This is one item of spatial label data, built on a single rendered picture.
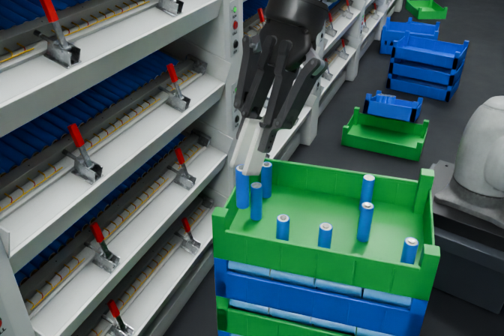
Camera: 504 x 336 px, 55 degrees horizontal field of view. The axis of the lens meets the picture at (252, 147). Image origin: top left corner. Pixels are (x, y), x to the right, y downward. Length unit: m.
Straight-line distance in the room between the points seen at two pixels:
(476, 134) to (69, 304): 0.92
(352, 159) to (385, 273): 1.22
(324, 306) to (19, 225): 0.44
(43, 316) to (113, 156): 0.27
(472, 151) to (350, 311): 0.62
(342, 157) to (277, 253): 1.22
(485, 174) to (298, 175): 0.54
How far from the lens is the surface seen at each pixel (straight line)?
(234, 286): 0.75
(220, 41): 1.06
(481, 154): 1.23
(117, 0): 0.85
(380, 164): 1.86
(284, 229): 0.69
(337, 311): 0.74
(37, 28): 0.73
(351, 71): 2.52
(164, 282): 1.12
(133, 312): 1.07
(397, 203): 0.84
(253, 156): 0.63
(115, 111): 0.89
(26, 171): 0.76
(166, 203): 1.02
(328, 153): 1.89
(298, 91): 0.59
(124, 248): 0.93
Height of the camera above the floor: 0.98
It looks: 31 degrees down
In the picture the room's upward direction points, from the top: straight up
